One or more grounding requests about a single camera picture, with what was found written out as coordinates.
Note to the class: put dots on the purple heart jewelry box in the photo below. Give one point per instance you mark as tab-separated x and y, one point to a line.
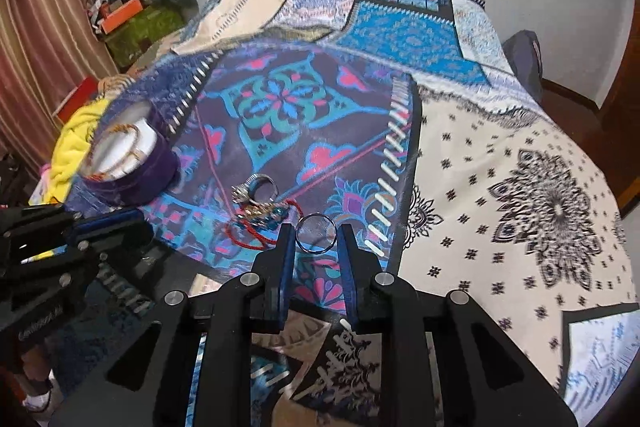
131	161

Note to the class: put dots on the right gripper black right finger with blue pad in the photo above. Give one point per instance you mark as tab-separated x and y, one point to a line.
378	302

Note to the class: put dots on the striped red beige curtain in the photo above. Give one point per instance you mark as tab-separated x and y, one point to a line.
47	48

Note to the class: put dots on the blue beaded jewelry piece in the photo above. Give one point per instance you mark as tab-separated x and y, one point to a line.
265	215

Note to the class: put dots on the orange shoe box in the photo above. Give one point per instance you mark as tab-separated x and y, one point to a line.
120	16

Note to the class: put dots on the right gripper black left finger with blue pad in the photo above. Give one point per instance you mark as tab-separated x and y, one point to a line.
254	302

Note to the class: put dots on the dark blue chair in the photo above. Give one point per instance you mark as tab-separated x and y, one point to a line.
523	52

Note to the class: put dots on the red flat box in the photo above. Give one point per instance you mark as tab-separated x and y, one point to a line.
79	96

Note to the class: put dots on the patchwork patterned bedspread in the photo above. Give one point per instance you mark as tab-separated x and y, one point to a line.
404	120

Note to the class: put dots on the yellow cloth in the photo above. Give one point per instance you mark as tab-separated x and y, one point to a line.
72	146

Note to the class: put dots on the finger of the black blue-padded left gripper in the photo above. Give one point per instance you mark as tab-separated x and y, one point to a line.
122	224

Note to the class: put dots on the green patterned box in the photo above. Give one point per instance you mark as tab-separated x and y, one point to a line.
128	42

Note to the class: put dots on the silver rhinestone bangle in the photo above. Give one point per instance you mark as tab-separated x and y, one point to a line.
257	189

